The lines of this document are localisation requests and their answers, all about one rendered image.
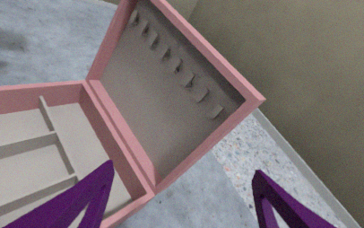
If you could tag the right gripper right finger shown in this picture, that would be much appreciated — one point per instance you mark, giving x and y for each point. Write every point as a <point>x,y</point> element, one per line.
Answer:
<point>268,194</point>

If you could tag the pink jewelry box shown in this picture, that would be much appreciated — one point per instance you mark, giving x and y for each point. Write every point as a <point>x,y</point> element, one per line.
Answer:
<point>153,110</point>

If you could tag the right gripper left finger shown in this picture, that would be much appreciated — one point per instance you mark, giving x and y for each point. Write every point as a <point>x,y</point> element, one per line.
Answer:
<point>61,210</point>

